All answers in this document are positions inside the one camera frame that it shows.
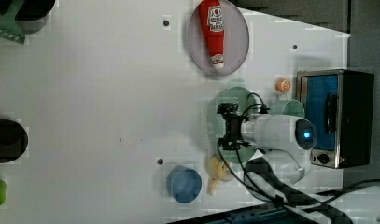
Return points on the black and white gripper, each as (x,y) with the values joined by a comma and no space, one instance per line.
(233,126)

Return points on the green plastic strainer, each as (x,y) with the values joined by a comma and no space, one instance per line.
(235,93)

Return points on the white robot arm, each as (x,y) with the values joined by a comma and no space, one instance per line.
(286,143)

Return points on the yellow banana toy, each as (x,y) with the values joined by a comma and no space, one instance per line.
(218,171)

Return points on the green mug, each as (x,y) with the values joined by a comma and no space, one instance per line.
(287,106)

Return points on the orange slice toy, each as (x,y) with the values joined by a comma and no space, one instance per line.
(283,85)

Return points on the blue cup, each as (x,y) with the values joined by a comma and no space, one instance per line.
(184,184)

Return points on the grey round plate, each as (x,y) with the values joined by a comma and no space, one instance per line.
(236,41)

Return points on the red ketchup bottle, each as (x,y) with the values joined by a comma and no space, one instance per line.
(212,25)

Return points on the black toaster oven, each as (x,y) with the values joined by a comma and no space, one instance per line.
(339,103)

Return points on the black cylinder container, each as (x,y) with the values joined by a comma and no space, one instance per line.
(13,140)

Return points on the green spatula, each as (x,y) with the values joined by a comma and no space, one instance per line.
(9,29)

